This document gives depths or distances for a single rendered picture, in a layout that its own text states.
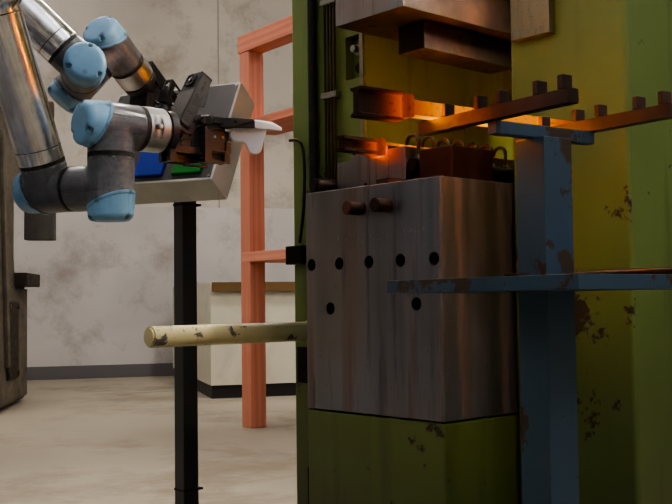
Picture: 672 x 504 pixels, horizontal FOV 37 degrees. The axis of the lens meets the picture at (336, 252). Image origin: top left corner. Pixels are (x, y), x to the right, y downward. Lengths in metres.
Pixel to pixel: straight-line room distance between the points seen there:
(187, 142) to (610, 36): 0.77
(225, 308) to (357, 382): 5.39
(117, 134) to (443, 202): 0.60
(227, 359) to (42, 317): 2.78
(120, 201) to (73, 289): 8.08
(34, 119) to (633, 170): 1.02
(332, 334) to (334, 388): 0.11
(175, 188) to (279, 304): 5.18
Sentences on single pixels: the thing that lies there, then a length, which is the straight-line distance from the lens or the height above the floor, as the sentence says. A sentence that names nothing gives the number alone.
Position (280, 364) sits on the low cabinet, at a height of 0.23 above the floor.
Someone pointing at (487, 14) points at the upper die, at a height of 1.30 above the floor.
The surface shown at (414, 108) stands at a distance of 1.56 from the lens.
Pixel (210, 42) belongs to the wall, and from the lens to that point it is 10.18.
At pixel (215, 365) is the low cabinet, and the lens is 7.38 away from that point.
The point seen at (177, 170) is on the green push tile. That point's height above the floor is 0.98.
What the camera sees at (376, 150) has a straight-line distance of 2.05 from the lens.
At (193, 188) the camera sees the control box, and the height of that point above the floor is 0.94.
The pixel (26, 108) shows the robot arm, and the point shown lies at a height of 1.00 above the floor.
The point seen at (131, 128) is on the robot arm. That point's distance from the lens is 1.68.
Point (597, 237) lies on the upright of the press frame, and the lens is 1.89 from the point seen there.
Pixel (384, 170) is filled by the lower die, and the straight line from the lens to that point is 2.05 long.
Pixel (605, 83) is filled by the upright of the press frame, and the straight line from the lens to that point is 1.91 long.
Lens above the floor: 0.69
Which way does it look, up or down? 3 degrees up
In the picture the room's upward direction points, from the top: 1 degrees counter-clockwise
